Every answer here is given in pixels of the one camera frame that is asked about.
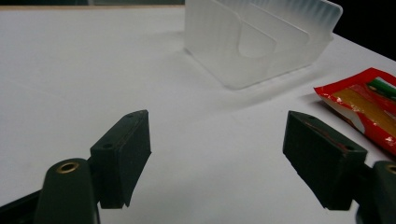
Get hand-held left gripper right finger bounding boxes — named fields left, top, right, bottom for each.
left=282, top=110, right=369, bottom=211

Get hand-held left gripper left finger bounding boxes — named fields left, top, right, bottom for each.
left=89, top=109, right=152, bottom=210

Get red snack packet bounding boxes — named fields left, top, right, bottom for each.
left=313, top=67, right=396, bottom=155

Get translucent white plastic rack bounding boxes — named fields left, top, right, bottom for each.
left=184, top=0, right=344, bottom=91

